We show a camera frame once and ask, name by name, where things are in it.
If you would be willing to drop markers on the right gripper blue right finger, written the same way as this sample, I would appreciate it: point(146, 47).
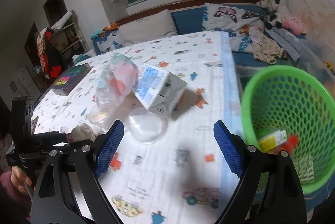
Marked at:
point(283, 199)

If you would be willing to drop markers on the clear plastic bag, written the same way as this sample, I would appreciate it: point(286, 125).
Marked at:
point(117, 79)

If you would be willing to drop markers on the dark colourful book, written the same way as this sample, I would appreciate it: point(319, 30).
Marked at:
point(70, 79)

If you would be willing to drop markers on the blue white patterned cloth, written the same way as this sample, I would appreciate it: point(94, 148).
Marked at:
point(287, 41)

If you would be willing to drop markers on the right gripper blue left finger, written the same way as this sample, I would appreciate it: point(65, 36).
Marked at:
point(54, 200)

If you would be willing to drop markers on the white blue milk carton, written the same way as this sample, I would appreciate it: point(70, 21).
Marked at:
point(158, 90)

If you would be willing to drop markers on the metal storage shelf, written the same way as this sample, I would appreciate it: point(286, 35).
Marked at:
point(67, 36)

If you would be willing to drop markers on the green perforated plastic basket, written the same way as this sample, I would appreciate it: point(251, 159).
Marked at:
point(286, 98)

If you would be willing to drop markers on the crumpled white tissue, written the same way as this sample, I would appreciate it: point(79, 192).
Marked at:
point(80, 133)

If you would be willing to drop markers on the black white cow plush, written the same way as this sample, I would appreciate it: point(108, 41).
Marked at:
point(277, 11)

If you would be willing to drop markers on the left hand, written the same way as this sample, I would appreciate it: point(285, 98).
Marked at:
point(19, 178)

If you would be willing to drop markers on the white cartoon print tablecloth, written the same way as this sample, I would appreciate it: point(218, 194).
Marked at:
point(168, 167)

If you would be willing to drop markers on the clear round plastic lid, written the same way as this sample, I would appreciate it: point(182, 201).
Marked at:
point(145, 126)

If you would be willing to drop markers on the yellow green small box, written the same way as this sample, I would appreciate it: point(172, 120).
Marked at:
point(273, 140)

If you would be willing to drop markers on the blue sofa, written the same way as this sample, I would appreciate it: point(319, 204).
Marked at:
point(189, 20)

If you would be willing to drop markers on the small butterfly print pillow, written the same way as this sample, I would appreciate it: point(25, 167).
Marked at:
point(105, 41)

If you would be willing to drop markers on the beige plain pillow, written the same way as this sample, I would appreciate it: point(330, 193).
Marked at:
point(157, 26)

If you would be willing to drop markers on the pink plush toy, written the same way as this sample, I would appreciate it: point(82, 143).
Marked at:
point(294, 24)

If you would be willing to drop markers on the orange toy on sofa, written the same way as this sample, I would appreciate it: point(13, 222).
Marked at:
point(111, 27)

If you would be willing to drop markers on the beige patterned clothing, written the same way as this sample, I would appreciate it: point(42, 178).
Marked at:
point(265, 49)

